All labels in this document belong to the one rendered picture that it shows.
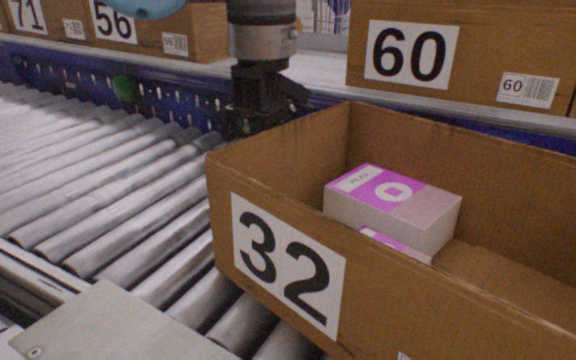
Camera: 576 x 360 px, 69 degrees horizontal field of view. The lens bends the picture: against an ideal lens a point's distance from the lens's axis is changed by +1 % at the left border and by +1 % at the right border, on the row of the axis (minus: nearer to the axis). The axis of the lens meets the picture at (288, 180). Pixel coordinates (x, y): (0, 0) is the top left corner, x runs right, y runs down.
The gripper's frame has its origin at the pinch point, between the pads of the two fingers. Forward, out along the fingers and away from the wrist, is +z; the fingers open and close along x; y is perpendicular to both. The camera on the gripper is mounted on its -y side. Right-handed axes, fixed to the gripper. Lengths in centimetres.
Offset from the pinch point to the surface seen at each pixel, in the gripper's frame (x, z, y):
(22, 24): -110, -12, -29
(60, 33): -92, -11, -29
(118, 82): -61, -3, -21
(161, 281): -3.5, 5.4, 22.6
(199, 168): -21.9, 6.3, -6.3
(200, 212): -10.0, 5.4, 7.3
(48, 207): -34.8, 6.4, 18.0
